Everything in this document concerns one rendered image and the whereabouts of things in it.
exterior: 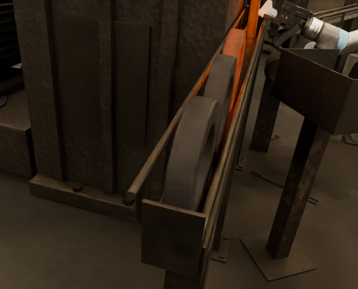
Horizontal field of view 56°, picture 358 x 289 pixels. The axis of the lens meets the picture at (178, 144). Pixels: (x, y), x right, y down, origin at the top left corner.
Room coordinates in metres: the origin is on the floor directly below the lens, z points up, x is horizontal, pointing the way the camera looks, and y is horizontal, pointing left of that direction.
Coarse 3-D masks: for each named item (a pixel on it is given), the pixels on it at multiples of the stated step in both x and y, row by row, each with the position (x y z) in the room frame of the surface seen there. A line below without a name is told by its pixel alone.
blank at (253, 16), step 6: (252, 0) 1.33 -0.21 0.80; (258, 0) 1.32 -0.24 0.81; (252, 6) 1.31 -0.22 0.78; (258, 6) 1.31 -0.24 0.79; (252, 12) 1.30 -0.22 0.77; (252, 18) 1.30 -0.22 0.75; (252, 24) 1.30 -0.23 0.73; (252, 30) 1.31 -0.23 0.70; (246, 36) 1.34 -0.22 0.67; (252, 36) 1.33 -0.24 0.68
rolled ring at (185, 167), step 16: (192, 112) 0.36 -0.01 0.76; (208, 112) 0.36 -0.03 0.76; (192, 128) 0.33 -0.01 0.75; (208, 128) 0.35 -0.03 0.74; (176, 144) 0.32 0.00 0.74; (192, 144) 0.32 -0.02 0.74; (208, 144) 0.44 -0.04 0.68; (176, 160) 0.31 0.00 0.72; (192, 160) 0.31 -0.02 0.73; (208, 160) 0.43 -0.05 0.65; (176, 176) 0.30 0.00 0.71; (192, 176) 0.30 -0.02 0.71; (208, 176) 0.44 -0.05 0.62; (176, 192) 0.29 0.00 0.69; (192, 192) 0.30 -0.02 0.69; (192, 208) 0.31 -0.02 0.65
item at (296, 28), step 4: (296, 24) 1.32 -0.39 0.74; (292, 28) 1.31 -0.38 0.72; (296, 28) 1.31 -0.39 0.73; (300, 28) 1.32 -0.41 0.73; (284, 32) 1.35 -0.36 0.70; (288, 32) 1.32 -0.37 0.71; (292, 32) 1.31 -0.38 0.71; (296, 32) 1.31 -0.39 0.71; (280, 36) 1.32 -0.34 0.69; (284, 36) 1.32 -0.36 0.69; (288, 36) 1.31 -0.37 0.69; (272, 40) 1.35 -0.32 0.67; (276, 40) 1.32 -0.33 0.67; (280, 40) 1.32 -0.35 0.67; (284, 40) 1.32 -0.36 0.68; (272, 44) 1.33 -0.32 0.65; (276, 44) 1.32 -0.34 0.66; (280, 44) 1.33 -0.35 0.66
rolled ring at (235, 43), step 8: (232, 32) 0.72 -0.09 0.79; (240, 32) 0.72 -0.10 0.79; (232, 40) 0.69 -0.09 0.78; (240, 40) 0.69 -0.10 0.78; (224, 48) 0.68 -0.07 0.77; (232, 48) 0.68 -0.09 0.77; (240, 48) 0.68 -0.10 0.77; (240, 56) 0.79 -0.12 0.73; (240, 64) 0.80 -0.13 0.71; (240, 72) 0.81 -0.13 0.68; (232, 96) 0.74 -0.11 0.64; (232, 104) 0.74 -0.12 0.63
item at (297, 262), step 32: (288, 64) 0.91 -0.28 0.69; (320, 64) 1.01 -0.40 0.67; (288, 96) 0.88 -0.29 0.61; (320, 96) 0.78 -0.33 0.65; (352, 96) 0.72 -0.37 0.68; (320, 128) 0.86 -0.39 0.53; (352, 128) 0.73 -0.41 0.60; (320, 160) 0.87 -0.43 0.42; (288, 192) 0.88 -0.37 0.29; (288, 224) 0.86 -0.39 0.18; (256, 256) 0.86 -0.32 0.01; (288, 256) 0.88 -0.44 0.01
